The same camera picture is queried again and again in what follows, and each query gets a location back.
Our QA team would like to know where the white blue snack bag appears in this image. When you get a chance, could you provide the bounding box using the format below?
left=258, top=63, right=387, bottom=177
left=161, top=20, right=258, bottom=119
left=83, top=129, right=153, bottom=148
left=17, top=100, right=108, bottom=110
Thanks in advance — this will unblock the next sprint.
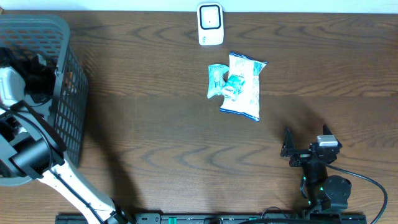
left=220, top=52, right=267, bottom=121

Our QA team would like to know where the green white small box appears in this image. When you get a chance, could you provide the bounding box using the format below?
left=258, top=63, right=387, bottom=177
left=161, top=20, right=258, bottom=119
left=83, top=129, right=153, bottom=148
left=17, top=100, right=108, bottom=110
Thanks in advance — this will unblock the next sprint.
left=221, top=75, right=245, bottom=101

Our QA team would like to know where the teal snack packet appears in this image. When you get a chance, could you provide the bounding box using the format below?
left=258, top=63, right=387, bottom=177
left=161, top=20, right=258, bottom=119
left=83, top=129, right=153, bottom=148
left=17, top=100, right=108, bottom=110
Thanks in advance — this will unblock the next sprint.
left=207, top=64, right=229, bottom=99

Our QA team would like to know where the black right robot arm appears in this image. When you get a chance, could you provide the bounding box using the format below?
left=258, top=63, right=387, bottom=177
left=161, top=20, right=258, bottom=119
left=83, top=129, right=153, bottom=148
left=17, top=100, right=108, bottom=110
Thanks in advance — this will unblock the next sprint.
left=280, top=125, right=351, bottom=218

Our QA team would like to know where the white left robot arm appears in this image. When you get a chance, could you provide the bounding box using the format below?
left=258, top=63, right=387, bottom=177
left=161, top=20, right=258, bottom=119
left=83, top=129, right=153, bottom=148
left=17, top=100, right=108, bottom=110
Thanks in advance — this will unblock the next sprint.
left=1, top=47, right=136, bottom=223

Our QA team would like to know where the white barcode scanner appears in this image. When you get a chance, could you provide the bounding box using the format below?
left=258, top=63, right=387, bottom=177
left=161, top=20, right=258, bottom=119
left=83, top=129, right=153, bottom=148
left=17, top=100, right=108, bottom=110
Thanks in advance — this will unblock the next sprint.
left=197, top=2, right=224, bottom=46

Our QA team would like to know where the grey plastic mesh basket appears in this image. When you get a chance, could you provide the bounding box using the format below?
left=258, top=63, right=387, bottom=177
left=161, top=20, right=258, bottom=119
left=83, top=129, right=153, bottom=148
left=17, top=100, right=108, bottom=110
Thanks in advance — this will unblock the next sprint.
left=1, top=15, right=88, bottom=186

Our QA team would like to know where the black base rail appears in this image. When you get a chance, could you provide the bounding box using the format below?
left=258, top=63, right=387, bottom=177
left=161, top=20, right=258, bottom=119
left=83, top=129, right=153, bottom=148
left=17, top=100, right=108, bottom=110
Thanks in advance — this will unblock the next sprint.
left=55, top=212, right=368, bottom=224

